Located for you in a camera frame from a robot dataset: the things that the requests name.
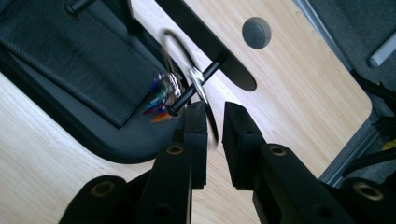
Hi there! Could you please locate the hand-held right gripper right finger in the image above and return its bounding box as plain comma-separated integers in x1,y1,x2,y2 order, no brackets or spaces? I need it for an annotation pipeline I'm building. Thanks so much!
222,101,356,224

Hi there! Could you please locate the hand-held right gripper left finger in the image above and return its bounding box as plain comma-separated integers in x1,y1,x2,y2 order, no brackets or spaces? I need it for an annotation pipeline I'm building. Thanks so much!
134,101,208,224

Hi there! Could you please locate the black oval tray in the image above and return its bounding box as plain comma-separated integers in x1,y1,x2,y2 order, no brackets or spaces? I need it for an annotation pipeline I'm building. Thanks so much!
0,0,191,165

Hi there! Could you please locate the bunch of coloured key tags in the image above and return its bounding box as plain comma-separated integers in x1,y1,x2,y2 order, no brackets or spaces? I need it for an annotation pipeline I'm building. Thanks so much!
142,72,185,124

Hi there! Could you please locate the large metal key ring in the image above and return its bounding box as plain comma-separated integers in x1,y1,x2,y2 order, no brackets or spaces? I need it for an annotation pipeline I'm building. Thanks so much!
161,28,220,148

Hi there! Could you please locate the black key rack with pegs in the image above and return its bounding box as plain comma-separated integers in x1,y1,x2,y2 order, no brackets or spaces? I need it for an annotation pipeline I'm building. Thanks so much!
64,0,258,118

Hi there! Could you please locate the black stand leg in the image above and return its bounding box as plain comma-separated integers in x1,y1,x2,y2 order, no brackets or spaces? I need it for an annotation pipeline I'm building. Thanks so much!
349,68,396,115

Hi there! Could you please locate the black textured wallet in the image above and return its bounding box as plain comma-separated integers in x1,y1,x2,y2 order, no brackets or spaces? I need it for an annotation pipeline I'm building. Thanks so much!
0,0,163,129

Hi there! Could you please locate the grey tube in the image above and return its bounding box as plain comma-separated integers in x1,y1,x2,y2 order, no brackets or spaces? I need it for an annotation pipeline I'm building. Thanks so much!
368,32,396,69

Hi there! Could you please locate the aluminium frame rail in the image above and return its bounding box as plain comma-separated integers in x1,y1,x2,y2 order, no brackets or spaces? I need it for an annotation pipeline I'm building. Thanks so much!
318,124,379,188

